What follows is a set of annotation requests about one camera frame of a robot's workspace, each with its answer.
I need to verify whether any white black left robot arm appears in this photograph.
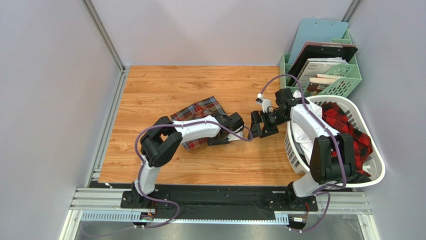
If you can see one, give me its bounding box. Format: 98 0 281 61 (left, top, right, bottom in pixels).
133 112 250 197

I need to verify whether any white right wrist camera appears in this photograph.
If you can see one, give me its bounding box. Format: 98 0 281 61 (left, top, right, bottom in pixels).
255 93 272 113

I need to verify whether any white laundry basket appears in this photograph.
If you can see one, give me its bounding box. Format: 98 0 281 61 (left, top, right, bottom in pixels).
284 95 386 188

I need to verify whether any light blue clipboard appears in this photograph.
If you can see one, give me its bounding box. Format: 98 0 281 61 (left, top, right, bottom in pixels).
287 18 349 64

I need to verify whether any red white book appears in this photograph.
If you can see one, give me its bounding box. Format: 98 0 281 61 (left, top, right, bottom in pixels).
304 74 343 97

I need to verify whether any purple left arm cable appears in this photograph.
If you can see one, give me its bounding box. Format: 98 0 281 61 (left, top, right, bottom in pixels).
133 120 254 230

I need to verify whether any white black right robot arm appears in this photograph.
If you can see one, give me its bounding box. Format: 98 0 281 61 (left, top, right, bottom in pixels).
250 88 356 198

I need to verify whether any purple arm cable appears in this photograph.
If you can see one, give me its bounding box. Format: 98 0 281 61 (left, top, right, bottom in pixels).
133 120 254 230
259 73 349 233

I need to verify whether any white manual booklet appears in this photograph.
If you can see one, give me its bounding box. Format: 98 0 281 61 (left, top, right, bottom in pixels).
293 57 348 88

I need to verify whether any white shirt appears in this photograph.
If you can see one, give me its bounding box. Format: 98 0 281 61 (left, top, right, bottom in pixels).
292 90 322 161

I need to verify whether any black clipboard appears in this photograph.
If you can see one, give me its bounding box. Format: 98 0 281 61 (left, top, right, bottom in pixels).
288 44 358 81

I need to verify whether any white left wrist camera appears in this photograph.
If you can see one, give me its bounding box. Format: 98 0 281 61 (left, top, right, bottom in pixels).
227 131 244 142

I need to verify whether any brown blue red plaid shirt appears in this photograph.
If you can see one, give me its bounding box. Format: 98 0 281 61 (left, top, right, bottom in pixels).
170 96 226 151

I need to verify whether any pink clipboard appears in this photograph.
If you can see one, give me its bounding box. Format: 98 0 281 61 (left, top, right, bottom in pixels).
300 41 357 51

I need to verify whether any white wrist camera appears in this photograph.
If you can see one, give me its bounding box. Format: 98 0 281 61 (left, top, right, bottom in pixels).
227 131 244 142
255 93 272 113

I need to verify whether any green plastic file organizer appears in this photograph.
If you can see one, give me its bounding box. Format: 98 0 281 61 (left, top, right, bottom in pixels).
279 29 362 98

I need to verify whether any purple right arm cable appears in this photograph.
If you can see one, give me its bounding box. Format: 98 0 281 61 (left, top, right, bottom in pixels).
259 73 349 233

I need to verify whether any red black checked shirt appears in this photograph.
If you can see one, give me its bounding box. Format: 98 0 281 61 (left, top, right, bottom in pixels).
321 102 373 177

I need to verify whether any dark grey garment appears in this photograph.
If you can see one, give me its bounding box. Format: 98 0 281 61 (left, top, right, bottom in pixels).
346 171 372 184

